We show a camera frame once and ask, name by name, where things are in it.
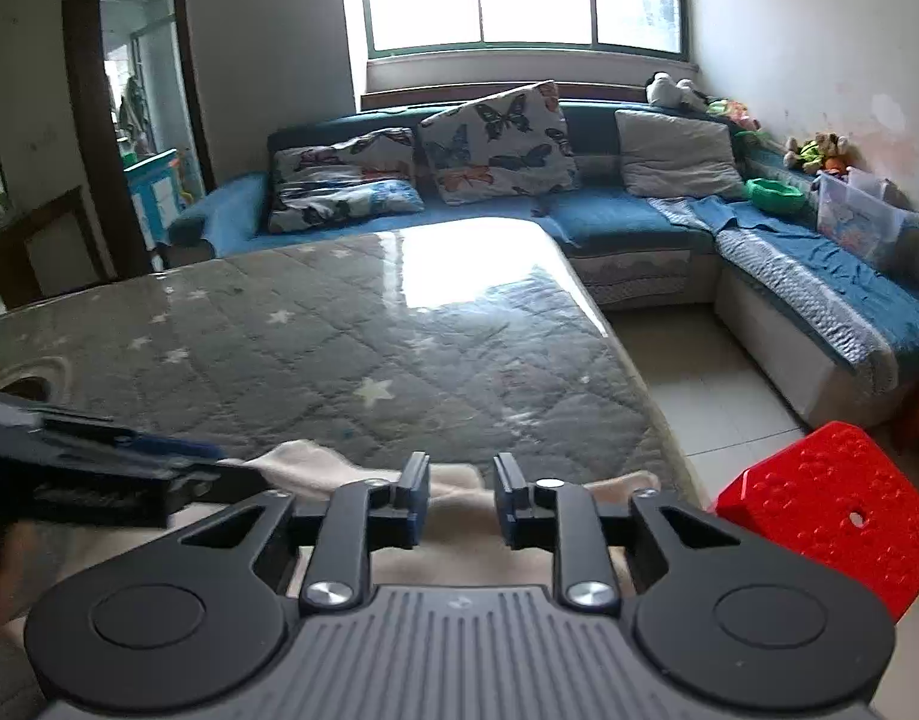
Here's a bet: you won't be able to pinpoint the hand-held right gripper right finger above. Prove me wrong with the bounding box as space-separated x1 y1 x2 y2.
493 452 746 610

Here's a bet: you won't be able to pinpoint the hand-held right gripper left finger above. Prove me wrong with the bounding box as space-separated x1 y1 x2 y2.
176 451 432 611

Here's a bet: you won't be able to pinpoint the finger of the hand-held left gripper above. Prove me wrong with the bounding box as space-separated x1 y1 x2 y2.
170 461 272 505
125 431 227 464

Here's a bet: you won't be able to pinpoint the beige garment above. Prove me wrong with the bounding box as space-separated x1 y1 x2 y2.
242 440 663 593

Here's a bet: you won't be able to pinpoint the grey star quilted table cover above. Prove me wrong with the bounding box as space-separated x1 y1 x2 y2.
0 221 704 511

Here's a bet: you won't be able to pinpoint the light blue toy box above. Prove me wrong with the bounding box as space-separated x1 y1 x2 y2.
124 150 194 248

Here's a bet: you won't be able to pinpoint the blue corner sofa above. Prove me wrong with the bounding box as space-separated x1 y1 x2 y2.
167 101 919 428

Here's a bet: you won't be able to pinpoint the small butterfly print pillow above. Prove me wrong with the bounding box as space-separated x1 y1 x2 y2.
266 127 425 235

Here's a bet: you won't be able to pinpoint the low red plastic stool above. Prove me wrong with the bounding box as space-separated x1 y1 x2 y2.
716 421 919 620

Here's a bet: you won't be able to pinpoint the large butterfly print pillow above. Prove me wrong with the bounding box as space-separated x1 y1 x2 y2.
418 81 581 205

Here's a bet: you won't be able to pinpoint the plain grey pillow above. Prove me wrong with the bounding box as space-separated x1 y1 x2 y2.
615 109 747 202

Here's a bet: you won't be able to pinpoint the blue sofa throw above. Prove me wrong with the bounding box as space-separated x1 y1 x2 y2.
692 195 919 335

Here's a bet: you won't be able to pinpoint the green bowl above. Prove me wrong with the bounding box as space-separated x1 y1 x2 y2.
744 178 806 212

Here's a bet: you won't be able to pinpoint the white plush toy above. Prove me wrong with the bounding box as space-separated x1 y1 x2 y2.
647 73 708 110

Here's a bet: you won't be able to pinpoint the clear plastic storage box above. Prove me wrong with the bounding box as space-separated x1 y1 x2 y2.
815 171 911 267

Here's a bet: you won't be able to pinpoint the brown and green plush toys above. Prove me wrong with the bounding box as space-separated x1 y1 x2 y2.
783 133 851 175

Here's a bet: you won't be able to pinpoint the dark wooden door frame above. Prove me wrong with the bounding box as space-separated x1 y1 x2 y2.
61 0 217 282

